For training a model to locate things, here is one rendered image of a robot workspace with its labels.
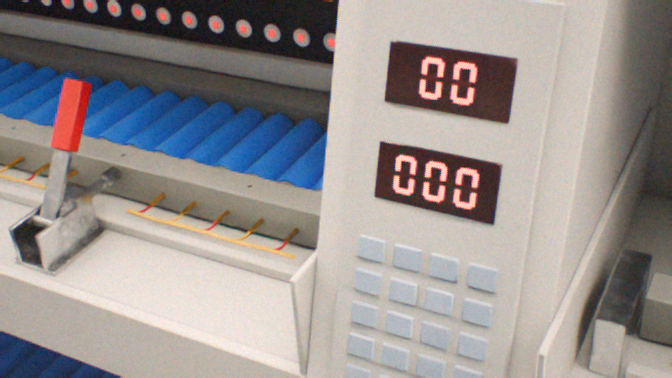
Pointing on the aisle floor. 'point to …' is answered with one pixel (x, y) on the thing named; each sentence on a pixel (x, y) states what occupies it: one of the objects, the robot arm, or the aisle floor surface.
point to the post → (334, 174)
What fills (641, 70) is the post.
